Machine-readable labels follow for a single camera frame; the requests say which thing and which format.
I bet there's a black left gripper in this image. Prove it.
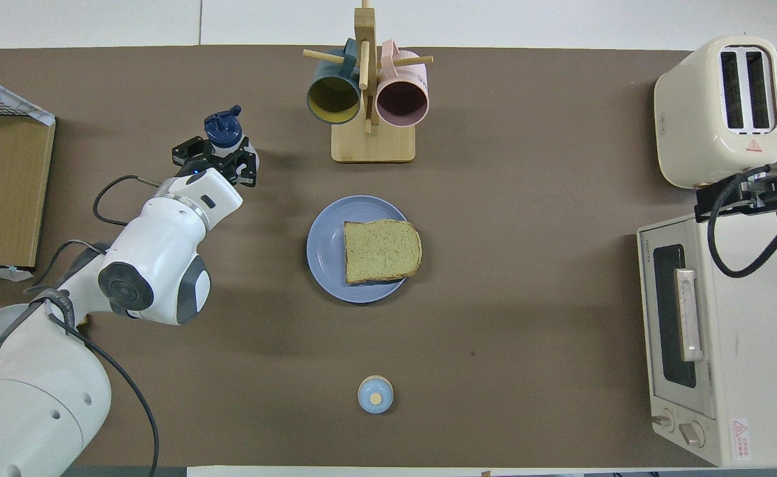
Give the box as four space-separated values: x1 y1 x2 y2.
172 136 260 187

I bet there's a translucent squeeze bottle blue cap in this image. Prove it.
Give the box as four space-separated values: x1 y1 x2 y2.
204 105 251 160

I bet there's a toasted bread slice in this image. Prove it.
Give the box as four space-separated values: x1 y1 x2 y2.
344 220 423 284

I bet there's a periwinkle blue plate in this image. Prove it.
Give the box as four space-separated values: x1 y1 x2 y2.
306 195 410 304

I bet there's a cream two-slot toaster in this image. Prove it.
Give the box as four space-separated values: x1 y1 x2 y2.
654 36 777 190

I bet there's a dark teal mug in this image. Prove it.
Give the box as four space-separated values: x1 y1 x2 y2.
306 38 362 125

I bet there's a wooden mug tree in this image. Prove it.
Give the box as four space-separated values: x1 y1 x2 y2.
303 0 434 164

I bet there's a white toaster oven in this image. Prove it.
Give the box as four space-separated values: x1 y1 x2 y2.
637 212 777 468

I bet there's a wooden box with mesh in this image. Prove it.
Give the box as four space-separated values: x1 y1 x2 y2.
0 70 56 283

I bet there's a pink ribbed mug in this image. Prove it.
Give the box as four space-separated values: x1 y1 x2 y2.
376 40 430 129

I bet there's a wooden shelf box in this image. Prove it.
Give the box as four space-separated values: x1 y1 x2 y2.
0 86 56 269

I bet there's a brown table mat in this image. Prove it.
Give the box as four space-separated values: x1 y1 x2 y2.
0 45 717 468

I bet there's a small blue bell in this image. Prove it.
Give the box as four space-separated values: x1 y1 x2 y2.
358 375 394 415

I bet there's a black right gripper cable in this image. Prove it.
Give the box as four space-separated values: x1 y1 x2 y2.
706 164 777 279

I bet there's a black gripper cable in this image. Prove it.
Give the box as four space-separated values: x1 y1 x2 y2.
24 174 164 477
706 164 777 279

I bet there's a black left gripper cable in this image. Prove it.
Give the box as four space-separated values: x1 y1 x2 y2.
24 174 164 477

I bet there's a black wire basket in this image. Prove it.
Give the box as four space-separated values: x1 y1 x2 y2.
0 93 34 119

